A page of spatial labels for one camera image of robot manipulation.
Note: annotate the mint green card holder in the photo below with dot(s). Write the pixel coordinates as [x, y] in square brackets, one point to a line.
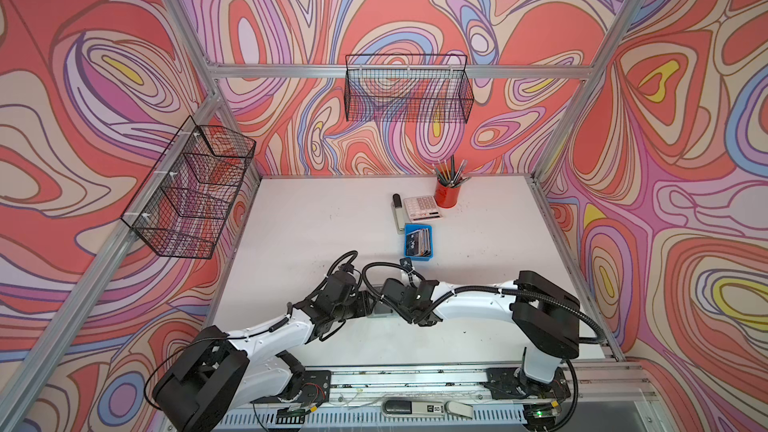
[375, 308]

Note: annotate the black wire basket wall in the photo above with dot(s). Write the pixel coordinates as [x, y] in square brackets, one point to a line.
[183, 205]
[407, 87]

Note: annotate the pink desk calculator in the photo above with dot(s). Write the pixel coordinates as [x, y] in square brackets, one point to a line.
[421, 208]

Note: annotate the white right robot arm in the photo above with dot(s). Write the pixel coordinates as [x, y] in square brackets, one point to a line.
[549, 317]

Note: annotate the black wire basket left wall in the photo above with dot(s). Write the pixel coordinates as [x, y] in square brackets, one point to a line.
[183, 205]

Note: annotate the grey handheld device on rail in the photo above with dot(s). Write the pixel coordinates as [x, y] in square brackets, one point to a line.
[426, 408]

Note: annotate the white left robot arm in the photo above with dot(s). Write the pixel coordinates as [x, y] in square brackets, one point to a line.
[198, 385]

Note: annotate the beige stapler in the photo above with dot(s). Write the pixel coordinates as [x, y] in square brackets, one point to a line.
[399, 213]

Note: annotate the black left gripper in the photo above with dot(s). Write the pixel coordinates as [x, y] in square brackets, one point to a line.
[364, 303]

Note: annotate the blue plastic card tray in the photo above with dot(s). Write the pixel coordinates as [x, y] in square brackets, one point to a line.
[409, 228]

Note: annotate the red metal pencil bucket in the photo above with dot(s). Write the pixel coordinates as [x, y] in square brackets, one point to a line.
[446, 197]

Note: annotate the stack of cards in tray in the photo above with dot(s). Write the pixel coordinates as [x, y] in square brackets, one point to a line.
[418, 243]

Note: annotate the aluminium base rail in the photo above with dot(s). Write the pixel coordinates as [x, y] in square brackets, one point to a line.
[608, 397]

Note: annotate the black wire basket back wall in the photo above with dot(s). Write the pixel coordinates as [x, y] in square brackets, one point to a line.
[407, 87]

